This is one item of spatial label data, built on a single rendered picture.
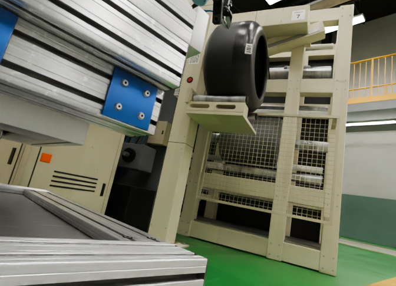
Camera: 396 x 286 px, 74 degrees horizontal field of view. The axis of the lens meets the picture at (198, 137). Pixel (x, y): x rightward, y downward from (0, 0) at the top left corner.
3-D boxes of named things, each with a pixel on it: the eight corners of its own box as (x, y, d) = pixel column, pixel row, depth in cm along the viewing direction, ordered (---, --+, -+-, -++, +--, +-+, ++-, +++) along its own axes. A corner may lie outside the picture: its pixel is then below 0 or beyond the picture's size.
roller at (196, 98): (193, 93, 164) (195, 98, 168) (191, 98, 162) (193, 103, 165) (247, 94, 149) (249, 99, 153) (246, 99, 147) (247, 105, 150)
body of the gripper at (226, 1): (233, 5, 135) (227, -16, 125) (230, 17, 133) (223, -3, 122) (219, 6, 139) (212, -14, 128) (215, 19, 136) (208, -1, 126)
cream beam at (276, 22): (225, 29, 209) (228, 13, 212) (234, 48, 231) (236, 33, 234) (307, 21, 183) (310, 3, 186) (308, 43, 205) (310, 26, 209)
